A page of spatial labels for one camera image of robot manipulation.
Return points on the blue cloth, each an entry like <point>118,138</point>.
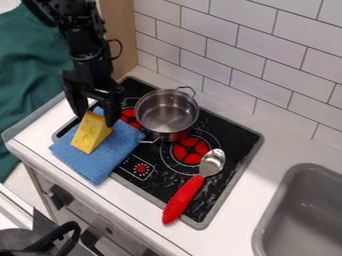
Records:
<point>100,155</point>

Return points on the toy stove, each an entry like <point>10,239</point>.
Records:
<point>178,156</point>

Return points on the toy sink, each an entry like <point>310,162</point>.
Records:
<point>302,213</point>

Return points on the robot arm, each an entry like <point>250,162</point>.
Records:
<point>75,20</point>

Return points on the green cloth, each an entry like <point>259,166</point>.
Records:
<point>26,66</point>

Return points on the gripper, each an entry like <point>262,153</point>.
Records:
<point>91,75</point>

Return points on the yellow toy cheese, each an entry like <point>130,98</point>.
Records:
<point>90,132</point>

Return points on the silver pot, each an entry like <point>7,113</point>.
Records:
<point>167,113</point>

